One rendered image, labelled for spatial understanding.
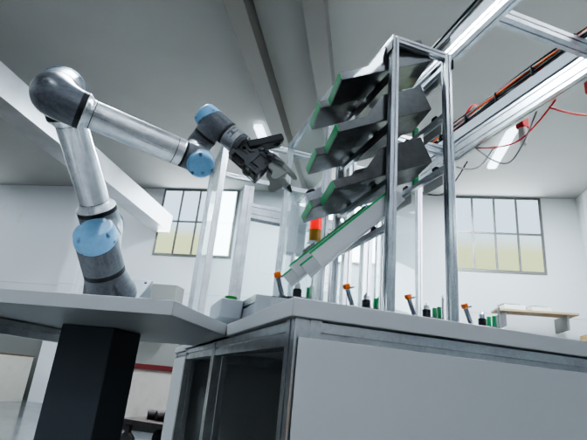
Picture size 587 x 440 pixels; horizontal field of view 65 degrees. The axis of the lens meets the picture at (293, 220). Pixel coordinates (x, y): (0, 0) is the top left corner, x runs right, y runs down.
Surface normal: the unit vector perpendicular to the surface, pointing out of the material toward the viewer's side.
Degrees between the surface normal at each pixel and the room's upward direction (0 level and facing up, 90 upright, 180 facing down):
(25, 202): 90
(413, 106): 90
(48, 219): 90
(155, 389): 90
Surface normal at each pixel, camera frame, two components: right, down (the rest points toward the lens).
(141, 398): -0.15, -0.34
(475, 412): 0.33, -0.29
